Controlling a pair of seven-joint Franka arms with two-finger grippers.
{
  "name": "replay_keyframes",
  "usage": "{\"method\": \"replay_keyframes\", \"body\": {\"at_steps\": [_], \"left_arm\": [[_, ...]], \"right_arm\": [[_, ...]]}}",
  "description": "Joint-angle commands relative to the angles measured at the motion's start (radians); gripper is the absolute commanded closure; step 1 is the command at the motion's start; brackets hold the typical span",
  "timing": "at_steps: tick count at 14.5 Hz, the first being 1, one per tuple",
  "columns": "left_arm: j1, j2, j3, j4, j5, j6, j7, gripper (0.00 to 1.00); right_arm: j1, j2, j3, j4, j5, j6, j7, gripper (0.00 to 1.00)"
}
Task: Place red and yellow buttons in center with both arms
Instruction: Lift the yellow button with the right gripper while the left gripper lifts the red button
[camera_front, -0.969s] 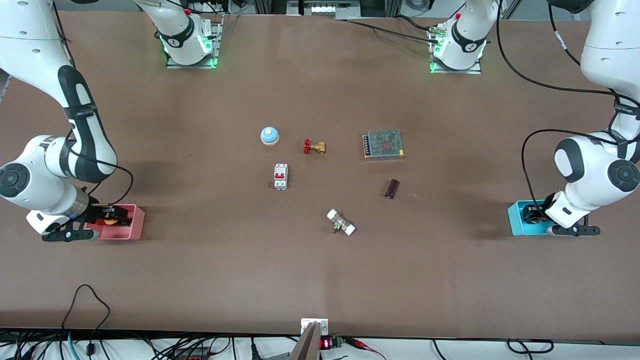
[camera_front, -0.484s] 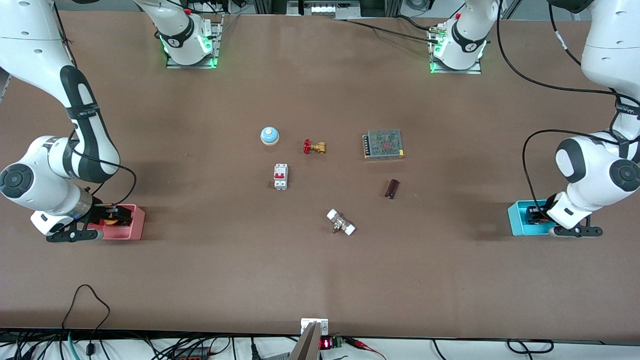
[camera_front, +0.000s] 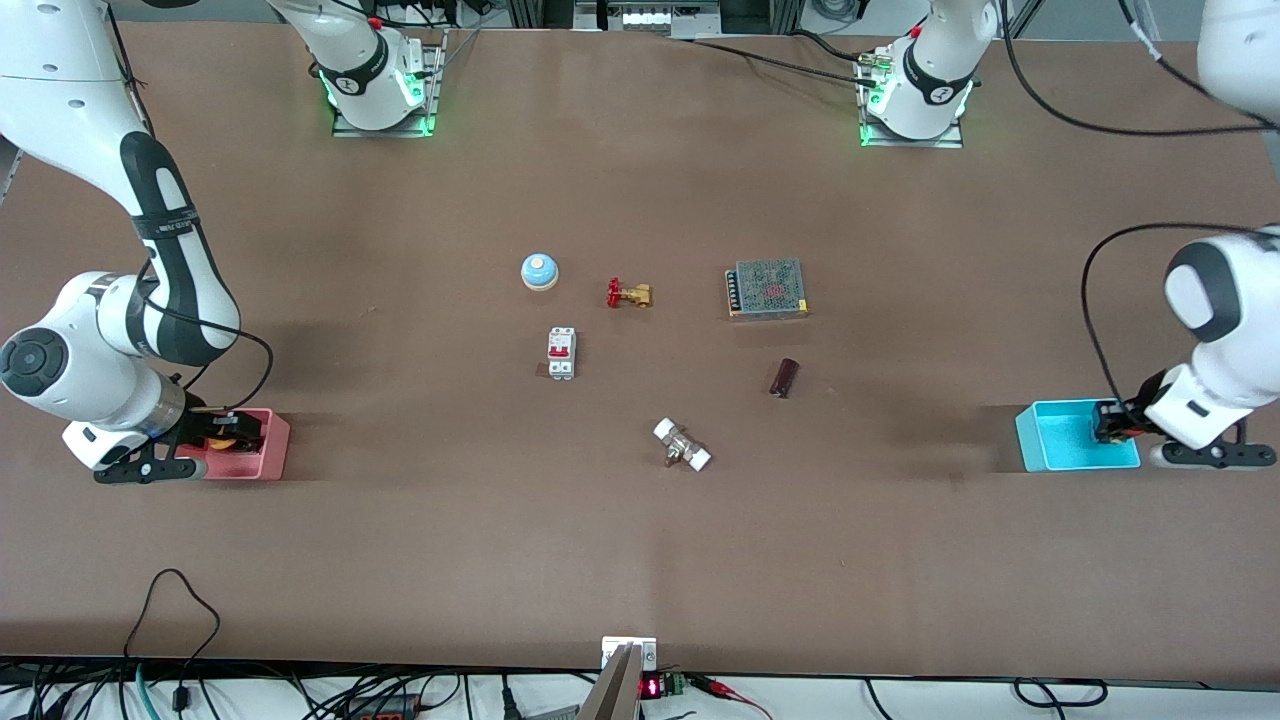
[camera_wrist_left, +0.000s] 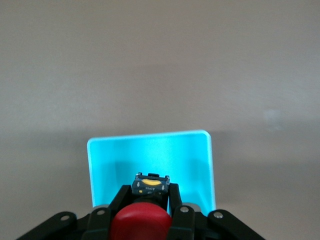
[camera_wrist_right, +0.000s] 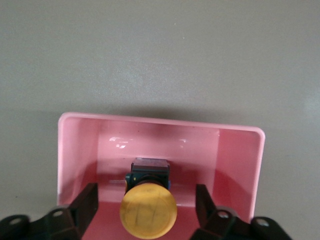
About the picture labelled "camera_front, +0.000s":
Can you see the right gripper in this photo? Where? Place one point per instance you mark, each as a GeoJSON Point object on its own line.
{"type": "Point", "coordinates": [203, 427]}

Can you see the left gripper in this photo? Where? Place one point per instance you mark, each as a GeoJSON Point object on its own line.
{"type": "Point", "coordinates": [1127, 417]}

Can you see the yellow push button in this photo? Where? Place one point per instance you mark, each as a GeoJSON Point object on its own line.
{"type": "Point", "coordinates": [226, 441]}

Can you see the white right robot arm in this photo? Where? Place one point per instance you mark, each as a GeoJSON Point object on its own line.
{"type": "Point", "coordinates": [60, 100]}

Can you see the pink plastic bin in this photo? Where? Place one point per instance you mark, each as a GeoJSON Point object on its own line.
{"type": "Point", "coordinates": [275, 455]}

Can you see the cyan plastic bin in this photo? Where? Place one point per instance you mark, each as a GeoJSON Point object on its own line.
{"type": "Point", "coordinates": [1060, 440]}

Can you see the white red circuit breaker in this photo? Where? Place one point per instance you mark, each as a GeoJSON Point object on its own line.
{"type": "Point", "coordinates": [561, 354]}

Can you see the dark brown capacitor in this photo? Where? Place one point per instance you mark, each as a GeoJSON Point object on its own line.
{"type": "Point", "coordinates": [784, 378]}

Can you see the blue dome bell button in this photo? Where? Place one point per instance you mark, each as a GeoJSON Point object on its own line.
{"type": "Point", "coordinates": [539, 271]}

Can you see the metal mesh power supply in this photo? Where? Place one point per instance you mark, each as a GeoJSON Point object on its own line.
{"type": "Point", "coordinates": [767, 289]}

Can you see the silver valve white caps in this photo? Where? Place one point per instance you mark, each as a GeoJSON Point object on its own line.
{"type": "Point", "coordinates": [682, 446]}

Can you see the grey metal bar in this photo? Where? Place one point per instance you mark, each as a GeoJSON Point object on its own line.
{"type": "Point", "coordinates": [612, 695]}

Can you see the red clip lead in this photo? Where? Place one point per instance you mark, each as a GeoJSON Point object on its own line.
{"type": "Point", "coordinates": [725, 690]}

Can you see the red digit display module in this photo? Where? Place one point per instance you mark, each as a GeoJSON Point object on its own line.
{"type": "Point", "coordinates": [650, 687]}

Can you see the green terminal block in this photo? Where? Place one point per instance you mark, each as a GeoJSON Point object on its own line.
{"type": "Point", "coordinates": [673, 684]}

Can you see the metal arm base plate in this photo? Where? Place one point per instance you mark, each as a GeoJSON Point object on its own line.
{"type": "Point", "coordinates": [436, 90]}
{"type": "Point", "coordinates": [950, 140]}

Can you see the metal mounting bracket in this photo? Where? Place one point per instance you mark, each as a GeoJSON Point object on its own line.
{"type": "Point", "coordinates": [612, 648]}

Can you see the aluminium frame structure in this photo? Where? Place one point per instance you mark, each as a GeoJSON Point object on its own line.
{"type": "Point", "coordinates": [650, 15]}

